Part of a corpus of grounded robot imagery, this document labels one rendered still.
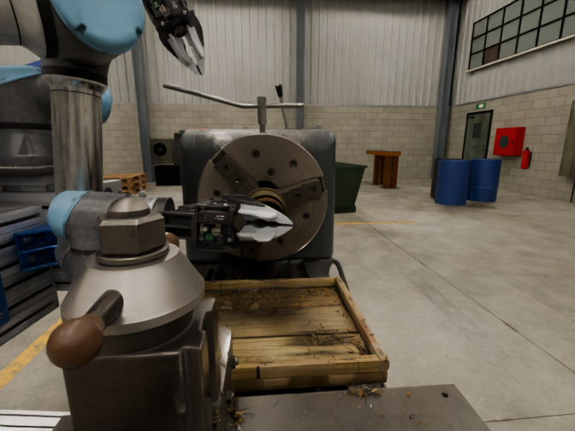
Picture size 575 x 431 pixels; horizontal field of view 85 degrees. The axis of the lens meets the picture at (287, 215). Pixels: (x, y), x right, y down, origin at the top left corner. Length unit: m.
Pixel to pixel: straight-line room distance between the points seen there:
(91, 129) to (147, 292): 0.51
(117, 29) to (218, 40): 10.70
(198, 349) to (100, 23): 0.43
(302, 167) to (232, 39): 10.46
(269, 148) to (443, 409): 0.59
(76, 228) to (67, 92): 0.24
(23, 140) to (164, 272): 0.82
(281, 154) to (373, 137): 10.68
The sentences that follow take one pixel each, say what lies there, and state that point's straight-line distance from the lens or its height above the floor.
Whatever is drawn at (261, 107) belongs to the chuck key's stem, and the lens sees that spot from 0.79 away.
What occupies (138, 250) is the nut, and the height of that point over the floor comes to 1.16.
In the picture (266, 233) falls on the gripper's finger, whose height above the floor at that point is 1.07.
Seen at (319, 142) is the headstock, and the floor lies 1.22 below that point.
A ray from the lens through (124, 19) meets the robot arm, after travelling 0.54.
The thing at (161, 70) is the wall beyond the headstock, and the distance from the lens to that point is 11.31.
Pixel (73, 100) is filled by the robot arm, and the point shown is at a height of 1.28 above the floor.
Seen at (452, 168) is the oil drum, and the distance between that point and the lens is 7.00.
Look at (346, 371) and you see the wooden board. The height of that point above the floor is 0.89.
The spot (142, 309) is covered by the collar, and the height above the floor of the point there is 1.13.
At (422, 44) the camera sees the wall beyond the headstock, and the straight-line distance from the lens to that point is 12.46.
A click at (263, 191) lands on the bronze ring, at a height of 1.12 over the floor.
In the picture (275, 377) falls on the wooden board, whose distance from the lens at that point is 0.51.
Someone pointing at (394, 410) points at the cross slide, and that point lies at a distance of 0.36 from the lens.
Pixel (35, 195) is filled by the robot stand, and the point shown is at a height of 1.09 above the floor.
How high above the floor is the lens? 1.21
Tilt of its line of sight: 13 degrees down
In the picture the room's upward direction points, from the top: straight up
